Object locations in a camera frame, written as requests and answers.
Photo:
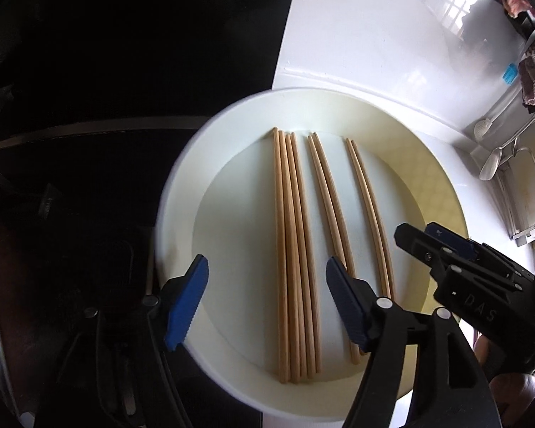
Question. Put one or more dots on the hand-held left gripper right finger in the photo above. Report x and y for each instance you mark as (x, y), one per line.
(350, 307)

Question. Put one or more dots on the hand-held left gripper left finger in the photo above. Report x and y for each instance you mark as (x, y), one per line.
(185, 307)

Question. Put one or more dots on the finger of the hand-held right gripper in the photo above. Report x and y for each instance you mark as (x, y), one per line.
(421, 245)
(454, 240)

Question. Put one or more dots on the row of wooden chopsticks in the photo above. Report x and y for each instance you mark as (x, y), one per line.
(294, 254)

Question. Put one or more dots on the white round basin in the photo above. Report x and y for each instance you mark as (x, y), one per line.
(232, 240)

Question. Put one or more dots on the person's right hand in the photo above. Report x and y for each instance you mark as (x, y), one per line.
(519, 394)

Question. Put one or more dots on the metal cutting board rack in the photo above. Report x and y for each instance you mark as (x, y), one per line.
(508, 205)

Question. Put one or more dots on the cream cutting board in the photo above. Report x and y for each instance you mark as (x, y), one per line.
(524, 196)

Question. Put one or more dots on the steel spatula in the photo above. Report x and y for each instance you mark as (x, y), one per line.
(490, 165)

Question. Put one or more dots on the blue wall hook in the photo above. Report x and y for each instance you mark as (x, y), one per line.
(510, 75)

